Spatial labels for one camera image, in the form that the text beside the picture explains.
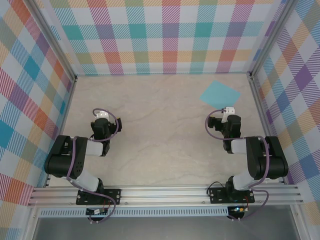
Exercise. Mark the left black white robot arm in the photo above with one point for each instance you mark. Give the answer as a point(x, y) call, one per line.
point(62, 160)

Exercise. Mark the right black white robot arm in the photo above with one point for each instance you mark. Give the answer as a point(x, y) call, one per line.
point(272, 160)

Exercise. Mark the left small circuit board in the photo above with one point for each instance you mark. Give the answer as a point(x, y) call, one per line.
point(95, 212)

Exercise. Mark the small circuit board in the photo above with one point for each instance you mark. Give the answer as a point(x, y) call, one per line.
point(237, 209)
point(95, 212)

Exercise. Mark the right small circuit board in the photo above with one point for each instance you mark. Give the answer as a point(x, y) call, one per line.
point(237, 209)

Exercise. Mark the grey metal panel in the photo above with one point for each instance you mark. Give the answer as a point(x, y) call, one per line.
point(162, 228)

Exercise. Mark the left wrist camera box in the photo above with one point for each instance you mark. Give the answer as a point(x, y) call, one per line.
point(102, 114)

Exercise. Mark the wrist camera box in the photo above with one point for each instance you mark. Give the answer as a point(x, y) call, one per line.
point(229, 110)
point(102, 114)

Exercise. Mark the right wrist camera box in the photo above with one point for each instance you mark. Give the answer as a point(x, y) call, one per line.
point(229, 110)

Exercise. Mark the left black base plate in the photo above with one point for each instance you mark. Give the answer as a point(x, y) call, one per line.
point(116, 196)

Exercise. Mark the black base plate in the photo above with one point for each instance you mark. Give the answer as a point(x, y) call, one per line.
point(216, 198)
point(116, 196)

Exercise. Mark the right aluminium side rail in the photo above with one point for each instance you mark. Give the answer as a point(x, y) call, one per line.
point(280, 175)

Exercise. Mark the aluminium side rail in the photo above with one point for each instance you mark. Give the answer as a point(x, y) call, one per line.
point(280, 175)
point(48, 178)

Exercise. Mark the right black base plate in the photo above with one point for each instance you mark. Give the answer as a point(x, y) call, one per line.
point(216, 198)

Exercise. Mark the left aluminium side rail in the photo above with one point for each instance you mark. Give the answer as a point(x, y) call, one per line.
point(48, 178)

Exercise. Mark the long aluminium mounting rail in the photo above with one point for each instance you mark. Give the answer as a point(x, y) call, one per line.
point(162, 195)

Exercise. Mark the left aluminium frame post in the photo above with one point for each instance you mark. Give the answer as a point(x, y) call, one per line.
point(58, 42)

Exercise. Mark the aluminium frame post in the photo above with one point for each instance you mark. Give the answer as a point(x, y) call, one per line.
point(271, 37)
point(58, 42)

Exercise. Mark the right aluminium frame post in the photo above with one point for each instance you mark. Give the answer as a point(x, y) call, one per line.
point(271, 37)

